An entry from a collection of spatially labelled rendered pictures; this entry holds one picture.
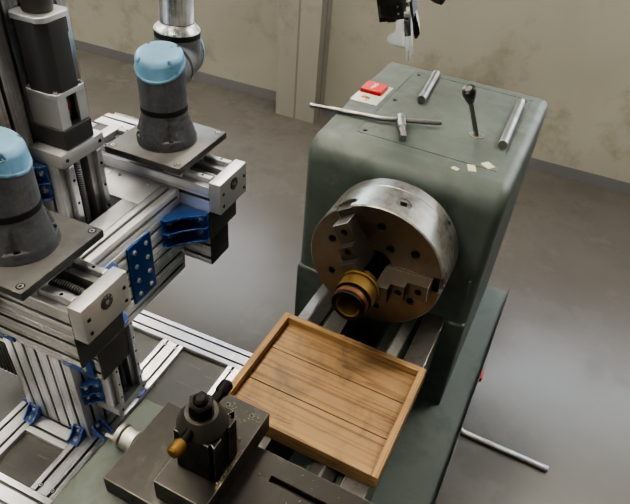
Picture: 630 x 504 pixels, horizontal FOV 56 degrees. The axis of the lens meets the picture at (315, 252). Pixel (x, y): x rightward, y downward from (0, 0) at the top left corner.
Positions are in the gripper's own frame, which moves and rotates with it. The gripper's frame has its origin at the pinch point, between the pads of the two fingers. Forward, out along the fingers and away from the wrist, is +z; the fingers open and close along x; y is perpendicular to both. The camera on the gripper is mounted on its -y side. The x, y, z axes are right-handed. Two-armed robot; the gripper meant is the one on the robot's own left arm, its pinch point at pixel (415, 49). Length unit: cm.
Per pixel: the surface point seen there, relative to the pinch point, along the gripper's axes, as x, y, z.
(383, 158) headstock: 26.1, 5.3, 15.0
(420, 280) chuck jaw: 50, -5, 31
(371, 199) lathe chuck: 42.1, 5.2, 15.5
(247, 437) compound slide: 92, 20, 31
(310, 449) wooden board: 83, 14, 46
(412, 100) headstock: -6.0, 3.1, 15.9
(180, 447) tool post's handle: 103, 22, 17
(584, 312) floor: -80, -55, 165
